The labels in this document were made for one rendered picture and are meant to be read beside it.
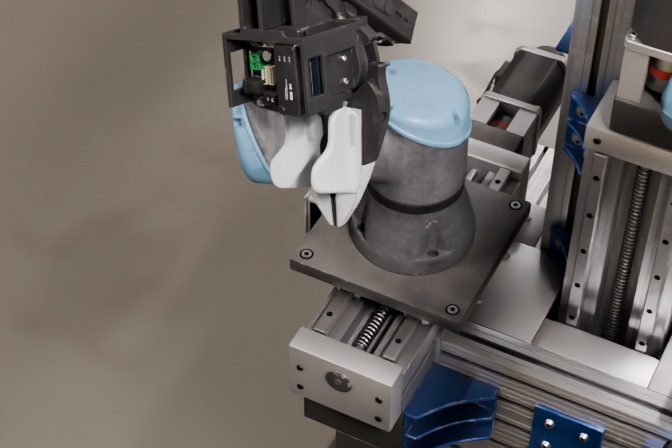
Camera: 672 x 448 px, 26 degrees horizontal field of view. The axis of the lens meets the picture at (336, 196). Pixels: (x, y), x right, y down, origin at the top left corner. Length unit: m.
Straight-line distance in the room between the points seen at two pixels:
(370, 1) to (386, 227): 0.70
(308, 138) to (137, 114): 2.48
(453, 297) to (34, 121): 1.98
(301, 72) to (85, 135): 2.53
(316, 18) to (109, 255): 2.24
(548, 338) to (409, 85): 0.38
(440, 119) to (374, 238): 0.20
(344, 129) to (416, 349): 0.75
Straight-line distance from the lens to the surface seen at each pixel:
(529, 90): 2.05
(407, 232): 1.69
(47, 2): 3.89
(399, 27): 1.05
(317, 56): 0.96
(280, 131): 1.59
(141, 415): 2.91
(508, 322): 1.80
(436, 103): 1.60
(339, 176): 1.01
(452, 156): 1.63
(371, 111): 1.00
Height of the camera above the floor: 2.32
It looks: 45 degrees down
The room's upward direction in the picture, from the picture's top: straight up
